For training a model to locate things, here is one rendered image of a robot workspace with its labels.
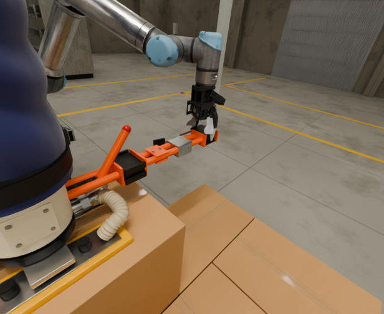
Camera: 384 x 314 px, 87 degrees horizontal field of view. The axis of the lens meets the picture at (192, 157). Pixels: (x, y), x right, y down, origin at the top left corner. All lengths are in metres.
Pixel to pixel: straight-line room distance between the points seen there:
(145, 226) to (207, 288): 0.47
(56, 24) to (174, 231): 0.80
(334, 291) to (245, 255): 0.38
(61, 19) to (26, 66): 0.57
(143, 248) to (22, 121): 0.38
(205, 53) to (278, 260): 0.95
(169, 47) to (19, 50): 0.32
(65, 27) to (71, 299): 0.83
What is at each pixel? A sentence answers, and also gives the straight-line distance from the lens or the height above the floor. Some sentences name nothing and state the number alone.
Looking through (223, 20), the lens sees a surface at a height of 1.58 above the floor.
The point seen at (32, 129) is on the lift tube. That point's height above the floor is 1.29.
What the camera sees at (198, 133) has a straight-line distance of 0.79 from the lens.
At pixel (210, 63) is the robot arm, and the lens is 0.71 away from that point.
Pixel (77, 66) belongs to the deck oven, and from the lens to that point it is 6.95.
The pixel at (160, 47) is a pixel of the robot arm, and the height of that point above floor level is 1.39.
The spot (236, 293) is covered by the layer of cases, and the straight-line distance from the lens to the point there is 1.01.
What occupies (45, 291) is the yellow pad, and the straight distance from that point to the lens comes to 0.56.
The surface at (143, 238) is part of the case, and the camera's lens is 0.60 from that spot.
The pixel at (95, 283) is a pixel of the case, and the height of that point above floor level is 0.95.
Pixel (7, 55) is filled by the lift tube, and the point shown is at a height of 1.39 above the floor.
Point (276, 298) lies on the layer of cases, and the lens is 1.06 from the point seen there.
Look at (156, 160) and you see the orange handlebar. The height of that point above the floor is 1.08.
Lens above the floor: 1.43
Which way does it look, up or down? 32 degrees down
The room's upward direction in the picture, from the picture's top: 5 degrees clockwise
